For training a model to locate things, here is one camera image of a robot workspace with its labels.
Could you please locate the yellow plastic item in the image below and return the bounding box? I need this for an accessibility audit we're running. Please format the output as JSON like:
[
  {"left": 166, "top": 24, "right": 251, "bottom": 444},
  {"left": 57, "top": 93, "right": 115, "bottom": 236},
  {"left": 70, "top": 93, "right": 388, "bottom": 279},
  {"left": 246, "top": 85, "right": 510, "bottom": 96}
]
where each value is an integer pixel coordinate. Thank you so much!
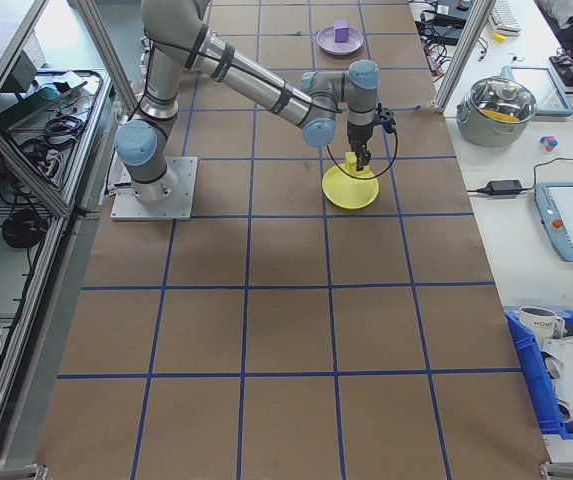
[{"left": 483, "top": 109, "right": 522, "bottom": 124}]

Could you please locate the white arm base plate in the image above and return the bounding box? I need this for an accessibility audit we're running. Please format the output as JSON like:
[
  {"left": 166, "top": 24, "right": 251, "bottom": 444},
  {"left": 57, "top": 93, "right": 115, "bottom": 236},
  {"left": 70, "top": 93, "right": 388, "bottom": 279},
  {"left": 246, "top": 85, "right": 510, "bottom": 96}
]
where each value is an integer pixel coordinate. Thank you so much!
[{"left": 110, "top": 156, "right": 200, "bottom": 222}]

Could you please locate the silver cooking pot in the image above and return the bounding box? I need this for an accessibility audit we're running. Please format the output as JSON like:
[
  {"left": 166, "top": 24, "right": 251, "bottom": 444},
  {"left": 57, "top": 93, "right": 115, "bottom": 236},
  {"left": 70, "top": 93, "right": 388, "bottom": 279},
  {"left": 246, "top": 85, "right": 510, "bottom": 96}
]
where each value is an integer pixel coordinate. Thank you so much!
[{"left": 455, "top": 75, "right": 538, "bottom": 147}]

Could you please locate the purple plate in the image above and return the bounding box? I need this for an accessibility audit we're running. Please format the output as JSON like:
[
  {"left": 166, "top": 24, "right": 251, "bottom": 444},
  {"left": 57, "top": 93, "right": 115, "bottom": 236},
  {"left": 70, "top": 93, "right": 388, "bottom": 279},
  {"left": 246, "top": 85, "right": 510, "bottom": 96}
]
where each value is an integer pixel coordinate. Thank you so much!
[{"left": 315, "top": 23, "right": 366, "bottom": 57}]

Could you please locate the green flat board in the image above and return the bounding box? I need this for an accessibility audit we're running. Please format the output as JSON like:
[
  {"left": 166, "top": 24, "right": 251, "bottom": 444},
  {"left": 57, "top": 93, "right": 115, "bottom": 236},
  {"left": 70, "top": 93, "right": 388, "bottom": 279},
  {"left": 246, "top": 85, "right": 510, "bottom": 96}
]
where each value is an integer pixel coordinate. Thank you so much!
[{"left": 0, "top": 82, "right": 90, "bottom": 132}]

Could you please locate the white mug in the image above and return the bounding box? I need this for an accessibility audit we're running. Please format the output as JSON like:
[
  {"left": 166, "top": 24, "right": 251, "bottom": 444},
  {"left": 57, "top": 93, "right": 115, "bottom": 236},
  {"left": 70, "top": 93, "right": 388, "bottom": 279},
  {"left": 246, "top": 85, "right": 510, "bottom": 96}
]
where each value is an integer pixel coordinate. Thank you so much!
[{"left": 517, "top": 305, "right": 567, "bottom": 341}]

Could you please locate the white keyboard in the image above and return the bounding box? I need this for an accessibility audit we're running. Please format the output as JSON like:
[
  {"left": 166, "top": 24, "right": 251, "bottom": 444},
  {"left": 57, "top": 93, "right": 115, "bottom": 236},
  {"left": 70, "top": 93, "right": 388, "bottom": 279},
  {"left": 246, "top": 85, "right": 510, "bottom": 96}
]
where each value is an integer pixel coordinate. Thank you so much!
[{"left": 488, "top": 0, "right": 522, "bottom": 36}]

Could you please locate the yellow plate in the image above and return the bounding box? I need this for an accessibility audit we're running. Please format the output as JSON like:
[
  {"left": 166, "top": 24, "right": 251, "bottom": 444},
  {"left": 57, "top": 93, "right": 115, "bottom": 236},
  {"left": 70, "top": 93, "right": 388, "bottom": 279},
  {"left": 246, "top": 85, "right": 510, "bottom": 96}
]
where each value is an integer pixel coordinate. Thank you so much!
[{"left": 321, "top": 163, "right": 382, "bottom": 212}]

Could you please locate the black power adapter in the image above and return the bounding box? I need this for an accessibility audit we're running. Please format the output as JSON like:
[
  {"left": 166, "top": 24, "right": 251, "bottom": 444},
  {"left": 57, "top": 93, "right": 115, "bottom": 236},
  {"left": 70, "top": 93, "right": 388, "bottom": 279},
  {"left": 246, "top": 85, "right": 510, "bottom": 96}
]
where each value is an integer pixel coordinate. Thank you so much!
[{"left": 485, "top": 179, "right": 524, "bottom": 197}]

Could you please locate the glass pot lid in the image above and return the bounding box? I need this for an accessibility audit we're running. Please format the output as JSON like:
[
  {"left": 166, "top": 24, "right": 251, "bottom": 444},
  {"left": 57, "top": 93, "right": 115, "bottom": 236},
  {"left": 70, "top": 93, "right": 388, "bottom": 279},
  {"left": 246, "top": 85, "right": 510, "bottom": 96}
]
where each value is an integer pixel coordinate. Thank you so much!
[{"left": 468, "top": 75, "right": 538, "bottom": 124}]

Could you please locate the V-shaped metal bar frame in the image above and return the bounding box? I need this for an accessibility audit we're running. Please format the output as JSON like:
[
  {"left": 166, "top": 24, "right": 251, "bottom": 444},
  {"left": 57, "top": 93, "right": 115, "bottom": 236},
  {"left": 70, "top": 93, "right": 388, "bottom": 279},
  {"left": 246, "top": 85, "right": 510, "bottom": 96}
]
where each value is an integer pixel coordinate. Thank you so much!
[{"left": 0, "top": 0, "right": 117, "bottom": 469}]

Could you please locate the blue plastic bin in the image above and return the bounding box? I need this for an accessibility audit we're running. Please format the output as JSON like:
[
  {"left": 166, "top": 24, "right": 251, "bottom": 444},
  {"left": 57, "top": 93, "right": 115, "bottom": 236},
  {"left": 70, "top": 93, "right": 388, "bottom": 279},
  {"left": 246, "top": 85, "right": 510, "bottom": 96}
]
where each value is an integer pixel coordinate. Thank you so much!
[{"left": 504, "top": 308, "right": 573, "bottom": 441}]

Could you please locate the aluminium profile post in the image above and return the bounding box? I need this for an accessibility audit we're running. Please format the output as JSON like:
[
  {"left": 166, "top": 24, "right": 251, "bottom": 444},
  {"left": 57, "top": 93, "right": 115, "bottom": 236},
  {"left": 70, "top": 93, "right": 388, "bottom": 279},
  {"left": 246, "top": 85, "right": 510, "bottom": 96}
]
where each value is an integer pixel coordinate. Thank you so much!
[
  {"left": 68, "top": 0, "right": 140, "bottom": 121},
  {"left": 433, "top": 0, "right": 497, "bottom": 117}
]

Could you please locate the black laptop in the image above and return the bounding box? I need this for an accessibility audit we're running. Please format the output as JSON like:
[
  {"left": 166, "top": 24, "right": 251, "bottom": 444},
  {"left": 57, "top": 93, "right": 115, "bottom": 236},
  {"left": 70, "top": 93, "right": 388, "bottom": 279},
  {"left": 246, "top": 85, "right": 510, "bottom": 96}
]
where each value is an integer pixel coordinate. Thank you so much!
[{"left": 433, "top": 0, "right": 473, "bottom": 24}]

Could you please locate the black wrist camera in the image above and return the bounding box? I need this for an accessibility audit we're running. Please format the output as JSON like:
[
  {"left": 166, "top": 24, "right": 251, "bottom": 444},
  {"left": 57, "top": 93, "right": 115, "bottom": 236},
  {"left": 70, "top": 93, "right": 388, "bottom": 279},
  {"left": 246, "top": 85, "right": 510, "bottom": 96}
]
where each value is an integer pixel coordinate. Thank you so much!
[{"left": 373, "top": 103, "right": 398, "bottom": 135}]

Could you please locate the black cable coil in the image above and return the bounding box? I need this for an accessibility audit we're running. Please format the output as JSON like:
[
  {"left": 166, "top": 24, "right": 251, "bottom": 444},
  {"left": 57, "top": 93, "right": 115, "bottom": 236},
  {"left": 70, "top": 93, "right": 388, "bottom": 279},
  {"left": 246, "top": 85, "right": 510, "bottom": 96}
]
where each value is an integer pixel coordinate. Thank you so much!
[{"left": 0, "top": 207, "right": 50, "bottom": 250}]

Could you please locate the black box device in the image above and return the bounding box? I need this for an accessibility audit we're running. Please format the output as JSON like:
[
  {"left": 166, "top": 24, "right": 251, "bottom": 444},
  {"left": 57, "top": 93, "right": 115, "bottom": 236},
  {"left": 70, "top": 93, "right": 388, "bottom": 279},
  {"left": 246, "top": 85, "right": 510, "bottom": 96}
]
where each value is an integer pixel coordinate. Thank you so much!
[{"left": 0, "top": 49, "right": 40, "bottom": 94}]

